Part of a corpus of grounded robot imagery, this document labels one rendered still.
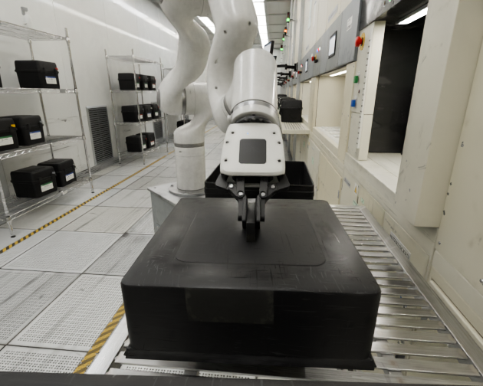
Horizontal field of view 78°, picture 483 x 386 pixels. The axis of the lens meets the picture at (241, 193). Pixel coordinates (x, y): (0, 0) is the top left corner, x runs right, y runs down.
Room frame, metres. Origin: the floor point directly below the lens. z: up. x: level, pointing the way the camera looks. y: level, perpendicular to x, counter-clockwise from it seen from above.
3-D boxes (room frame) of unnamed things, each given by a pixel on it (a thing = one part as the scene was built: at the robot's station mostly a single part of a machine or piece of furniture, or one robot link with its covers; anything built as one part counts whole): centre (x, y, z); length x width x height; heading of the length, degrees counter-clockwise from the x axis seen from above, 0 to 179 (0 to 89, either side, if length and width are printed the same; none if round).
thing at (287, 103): (3.88, -0.62, 0.93); 0.30 x 0.28 x 0.26; 171
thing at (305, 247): (0.41, -0.01, 0.91); 0.29 x 0.29 x 0.13; 87
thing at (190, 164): (1.20, 0.21, 0.85); 0.19 x 0.19 x 0.18
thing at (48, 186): (2.85, 2.04, 0.31); 0.30 x 0.28 x 0.26; 170
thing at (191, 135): (1.22, 0.18, 1.07); 0.19 x 0.12 x 0.24; 111
